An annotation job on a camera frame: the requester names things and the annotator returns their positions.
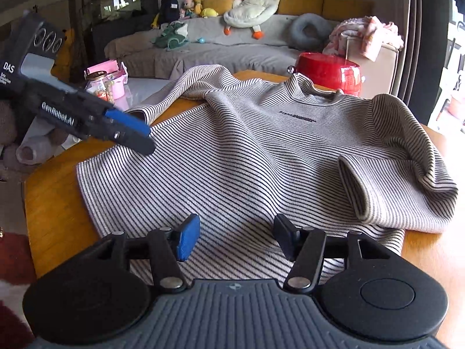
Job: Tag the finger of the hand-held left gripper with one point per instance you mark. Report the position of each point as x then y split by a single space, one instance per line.
127 120
134 141

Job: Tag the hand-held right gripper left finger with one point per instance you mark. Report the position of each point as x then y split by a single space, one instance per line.
189 235

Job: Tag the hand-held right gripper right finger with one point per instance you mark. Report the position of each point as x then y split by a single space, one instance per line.
284 235

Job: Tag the striped long-sleeve shirt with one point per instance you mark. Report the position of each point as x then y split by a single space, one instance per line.
236 152

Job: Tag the pink storage box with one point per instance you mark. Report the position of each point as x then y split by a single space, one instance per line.
118 80

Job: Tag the glass snack jar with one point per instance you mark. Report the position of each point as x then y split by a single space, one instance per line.
100 87

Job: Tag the green dinosaur plush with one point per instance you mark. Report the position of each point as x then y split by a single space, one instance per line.
170 36

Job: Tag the glass fish tank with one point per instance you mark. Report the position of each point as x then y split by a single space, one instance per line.
120 7

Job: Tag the black backpack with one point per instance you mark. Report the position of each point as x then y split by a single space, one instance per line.
169 9

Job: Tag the grey covered sofa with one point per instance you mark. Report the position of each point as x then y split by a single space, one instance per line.
232 51

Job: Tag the pink doll plush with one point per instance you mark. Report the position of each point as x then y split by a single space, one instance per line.
188 7

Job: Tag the yellow-green round plush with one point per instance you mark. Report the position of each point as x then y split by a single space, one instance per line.
209 12

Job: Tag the yellow doll plush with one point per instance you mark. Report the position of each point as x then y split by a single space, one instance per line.
198 3

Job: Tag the yellow sofa cushion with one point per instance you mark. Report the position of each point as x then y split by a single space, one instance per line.
219 3
301 2
347 7

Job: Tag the white goose plush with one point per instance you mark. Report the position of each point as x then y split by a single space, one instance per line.
250 7

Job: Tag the red round container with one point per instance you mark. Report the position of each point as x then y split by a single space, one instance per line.
327 71

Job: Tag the red patterned rug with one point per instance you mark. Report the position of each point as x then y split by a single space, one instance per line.
12 261

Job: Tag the beige sofa armrest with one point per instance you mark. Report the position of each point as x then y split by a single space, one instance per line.
385 72

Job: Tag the grey neck pillow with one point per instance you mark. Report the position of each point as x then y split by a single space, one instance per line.
301 31

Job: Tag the pink blanket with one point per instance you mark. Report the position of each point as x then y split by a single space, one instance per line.
370 32

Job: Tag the grey curtain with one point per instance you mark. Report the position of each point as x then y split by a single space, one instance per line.
421 43

